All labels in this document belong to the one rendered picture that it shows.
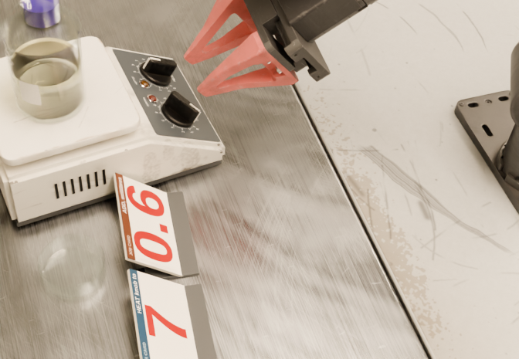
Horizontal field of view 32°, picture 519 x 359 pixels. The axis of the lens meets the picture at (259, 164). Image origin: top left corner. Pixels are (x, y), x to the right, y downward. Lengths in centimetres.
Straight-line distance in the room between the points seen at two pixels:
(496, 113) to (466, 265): 19
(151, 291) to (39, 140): 15
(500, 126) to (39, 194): 45
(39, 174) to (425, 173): 36
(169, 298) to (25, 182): 15
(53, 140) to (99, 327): 16
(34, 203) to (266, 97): 27
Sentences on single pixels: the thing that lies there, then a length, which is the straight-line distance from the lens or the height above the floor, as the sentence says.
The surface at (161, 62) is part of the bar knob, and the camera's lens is 85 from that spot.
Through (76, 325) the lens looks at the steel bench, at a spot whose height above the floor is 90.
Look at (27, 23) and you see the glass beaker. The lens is 77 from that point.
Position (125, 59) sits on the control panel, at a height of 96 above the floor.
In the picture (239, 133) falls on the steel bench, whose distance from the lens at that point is 88.
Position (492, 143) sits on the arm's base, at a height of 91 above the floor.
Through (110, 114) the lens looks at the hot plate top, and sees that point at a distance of 78.
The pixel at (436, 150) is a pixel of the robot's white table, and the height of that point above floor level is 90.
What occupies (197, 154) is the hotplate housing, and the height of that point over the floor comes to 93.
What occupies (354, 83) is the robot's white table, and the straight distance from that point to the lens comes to 94.
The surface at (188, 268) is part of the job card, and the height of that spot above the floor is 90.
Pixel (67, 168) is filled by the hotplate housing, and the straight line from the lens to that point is 77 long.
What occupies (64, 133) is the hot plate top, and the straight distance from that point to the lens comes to 77.
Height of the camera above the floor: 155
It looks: 50 degrees down
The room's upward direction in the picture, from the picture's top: 6 degrees clockwise
